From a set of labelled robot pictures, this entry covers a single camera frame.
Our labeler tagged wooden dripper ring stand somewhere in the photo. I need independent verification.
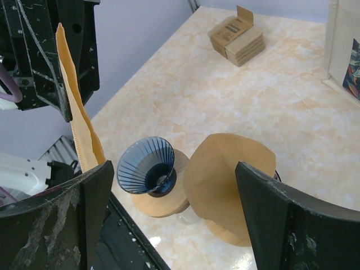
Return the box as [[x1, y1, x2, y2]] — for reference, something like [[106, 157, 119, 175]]
[[204, 219, 251, 247]]

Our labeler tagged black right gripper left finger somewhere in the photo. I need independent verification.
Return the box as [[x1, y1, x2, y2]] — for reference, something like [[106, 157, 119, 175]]
[[1, 160, 114, 269]]

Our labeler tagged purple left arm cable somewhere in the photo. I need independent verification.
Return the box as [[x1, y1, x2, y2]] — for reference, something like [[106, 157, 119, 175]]
[[0, 60, 23, 102]]

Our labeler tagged brown paper coffee filter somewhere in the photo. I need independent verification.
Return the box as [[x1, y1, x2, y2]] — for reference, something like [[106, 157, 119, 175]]
[[184, 133, 276, 245]]

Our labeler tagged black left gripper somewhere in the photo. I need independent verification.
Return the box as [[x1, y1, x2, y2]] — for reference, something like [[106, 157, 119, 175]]
[[1, 1, 100, 122]]

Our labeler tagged wooden ring stand front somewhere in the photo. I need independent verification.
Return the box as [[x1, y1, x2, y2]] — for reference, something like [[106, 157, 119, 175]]
[[130, 149, 190, 218]]

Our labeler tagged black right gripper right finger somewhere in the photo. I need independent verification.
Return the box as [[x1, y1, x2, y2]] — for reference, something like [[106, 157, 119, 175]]
[[235, 162, 359, 269]]

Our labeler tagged blue glass dripper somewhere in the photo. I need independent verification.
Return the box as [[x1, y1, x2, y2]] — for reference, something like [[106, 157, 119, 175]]
[[116, 136, 177, 197]]

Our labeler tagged clear glass beaker wooden collar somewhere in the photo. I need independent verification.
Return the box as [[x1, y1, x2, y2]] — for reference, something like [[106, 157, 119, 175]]
[[176, 205, 201, 225]]

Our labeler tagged cream canvas tote bag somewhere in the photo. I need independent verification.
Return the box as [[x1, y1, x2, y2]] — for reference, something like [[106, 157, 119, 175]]
[[322, 1, 359, 106]]

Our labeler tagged brown cardboard box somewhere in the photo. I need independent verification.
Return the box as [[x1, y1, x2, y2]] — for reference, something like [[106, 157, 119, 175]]
[[208, 6, 266, 67]]

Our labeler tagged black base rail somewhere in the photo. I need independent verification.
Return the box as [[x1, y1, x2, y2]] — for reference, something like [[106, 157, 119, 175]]
[[89, 193, 170, 270]]

